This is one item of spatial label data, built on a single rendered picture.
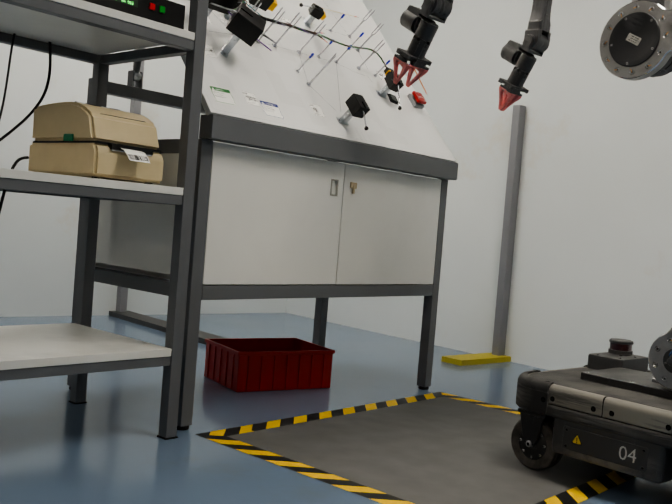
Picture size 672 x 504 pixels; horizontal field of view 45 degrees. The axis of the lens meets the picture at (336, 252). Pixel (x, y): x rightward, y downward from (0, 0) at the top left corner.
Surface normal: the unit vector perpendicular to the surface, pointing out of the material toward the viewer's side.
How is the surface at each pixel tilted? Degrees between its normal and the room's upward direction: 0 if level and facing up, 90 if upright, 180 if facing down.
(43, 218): 90
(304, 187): 90
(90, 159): 90
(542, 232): 90
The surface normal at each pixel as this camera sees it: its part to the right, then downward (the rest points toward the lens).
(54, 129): -0.62, -0.03
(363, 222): 0.74, 0.08
